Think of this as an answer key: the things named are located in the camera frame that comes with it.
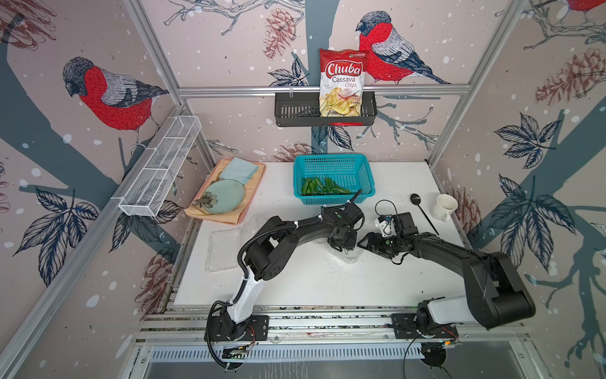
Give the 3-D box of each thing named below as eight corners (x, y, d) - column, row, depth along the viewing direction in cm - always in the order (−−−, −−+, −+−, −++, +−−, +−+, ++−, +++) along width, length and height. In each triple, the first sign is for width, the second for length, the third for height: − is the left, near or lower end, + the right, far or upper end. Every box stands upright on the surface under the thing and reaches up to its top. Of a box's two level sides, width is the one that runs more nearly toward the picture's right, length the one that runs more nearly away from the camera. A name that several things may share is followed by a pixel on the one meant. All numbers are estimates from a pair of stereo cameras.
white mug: (426, 216, 100) (433, 207, 94) (434, 201, 105) (441, 191, 99) (444, 226, 97) (452, 217, 91) (451, 210, 102) (460, 200, 96)
